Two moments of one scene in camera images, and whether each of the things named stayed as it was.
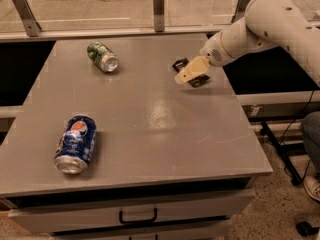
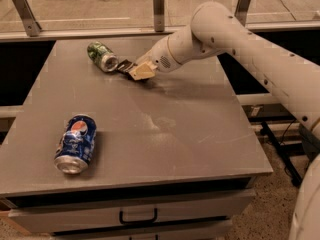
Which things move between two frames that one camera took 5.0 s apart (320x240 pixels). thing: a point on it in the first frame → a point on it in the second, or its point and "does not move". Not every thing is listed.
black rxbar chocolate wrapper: (195, 82) → (125, 67)
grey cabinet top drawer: (228, 205) does not move
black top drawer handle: (123, 221) does not move
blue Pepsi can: (77, 145) does not move
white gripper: (214, 53) → (159, 56)
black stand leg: (296, 180) does not move
